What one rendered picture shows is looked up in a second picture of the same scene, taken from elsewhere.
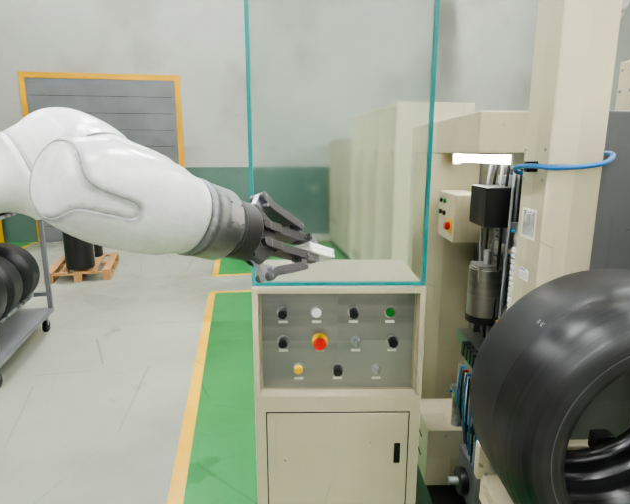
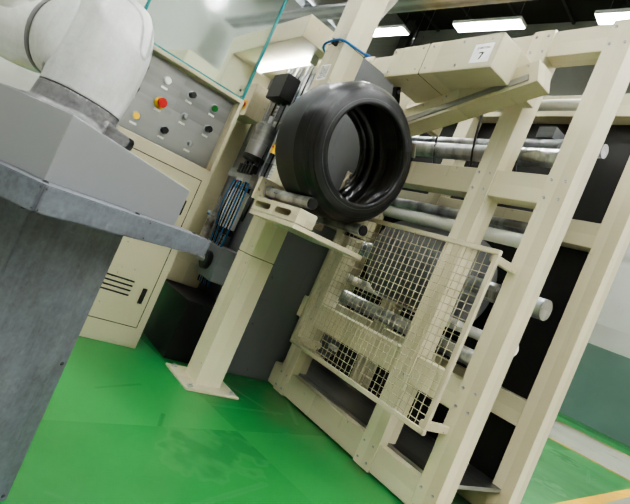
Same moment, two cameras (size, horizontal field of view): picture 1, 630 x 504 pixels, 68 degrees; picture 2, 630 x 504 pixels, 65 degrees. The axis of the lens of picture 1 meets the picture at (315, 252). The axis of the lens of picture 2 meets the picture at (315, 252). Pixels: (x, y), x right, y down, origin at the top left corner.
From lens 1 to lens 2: 1.40 m
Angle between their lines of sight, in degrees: 38
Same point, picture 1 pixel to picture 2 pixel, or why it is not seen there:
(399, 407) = (196, 174)
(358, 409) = (169, 163)
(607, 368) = (360, 98)
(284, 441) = not seen: hidden behind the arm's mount
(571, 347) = (349, 86)
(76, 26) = not seen: outside the picture
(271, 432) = not seen: hidden behind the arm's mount
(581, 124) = (363, 32)
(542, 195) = (337, 56)
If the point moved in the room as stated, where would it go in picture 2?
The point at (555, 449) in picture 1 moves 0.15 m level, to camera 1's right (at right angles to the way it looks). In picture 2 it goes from (331, 125) to (359, 144)
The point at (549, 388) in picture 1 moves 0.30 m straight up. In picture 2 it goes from (337, 98) to (369, 24)
